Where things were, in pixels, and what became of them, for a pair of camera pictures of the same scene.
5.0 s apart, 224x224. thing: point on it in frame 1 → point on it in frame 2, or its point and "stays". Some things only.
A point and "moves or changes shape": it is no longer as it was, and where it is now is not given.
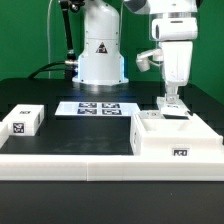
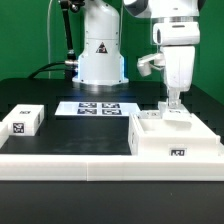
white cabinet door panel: [150, 114] stays
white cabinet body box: [171, 135] stays
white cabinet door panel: [165, 107] moves or changes shape
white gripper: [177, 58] stays
